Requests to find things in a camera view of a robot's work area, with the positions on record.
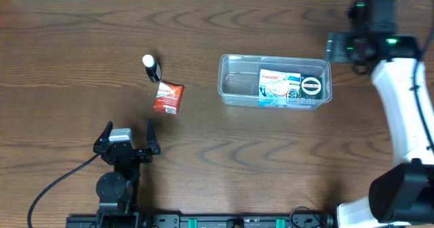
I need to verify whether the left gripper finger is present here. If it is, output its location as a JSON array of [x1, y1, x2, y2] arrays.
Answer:
[[146, 119, 157, 149], [97, 121, 113, 146]]

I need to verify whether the green ointment box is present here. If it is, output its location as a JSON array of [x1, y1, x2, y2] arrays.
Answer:
[[300, 75, 323, 100]]

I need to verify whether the white Panadol box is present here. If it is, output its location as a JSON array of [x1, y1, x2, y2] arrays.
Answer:
[[258, 69, 301, 95]]

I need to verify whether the blue fever patch box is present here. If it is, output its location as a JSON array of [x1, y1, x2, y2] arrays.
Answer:
[[258, 88, 315, 108]]

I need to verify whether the clear plastic container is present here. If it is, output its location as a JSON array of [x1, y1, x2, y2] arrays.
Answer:
[[218, 54, 332, 110]]

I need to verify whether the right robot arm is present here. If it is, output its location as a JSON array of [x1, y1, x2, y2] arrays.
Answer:
[[324, 0, 433, 227]]

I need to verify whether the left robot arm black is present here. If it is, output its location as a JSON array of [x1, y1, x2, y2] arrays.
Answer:
[[93, 120, 161, 227]]

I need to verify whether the red Panadol box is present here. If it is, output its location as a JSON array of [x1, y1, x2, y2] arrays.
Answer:
[[153, 82, 184, 115]]

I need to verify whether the black bottle white cap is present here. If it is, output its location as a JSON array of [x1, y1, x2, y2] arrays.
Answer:
[[142, 54, 161, 83]]

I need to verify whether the right black cable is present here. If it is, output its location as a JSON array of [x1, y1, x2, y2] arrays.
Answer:
[[352, 0, 434, 147]]

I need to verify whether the black cable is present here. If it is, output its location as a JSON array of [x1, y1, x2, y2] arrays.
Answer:
[[26, 153, 102, 228], [352, 0, 434, 147]]

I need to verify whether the black mounting rail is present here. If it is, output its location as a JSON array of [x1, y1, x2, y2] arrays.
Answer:
[[65, 212, 337, 228]]

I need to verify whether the left black cable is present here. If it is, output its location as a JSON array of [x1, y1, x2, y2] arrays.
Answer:
[[26, 153, 102, 228]]

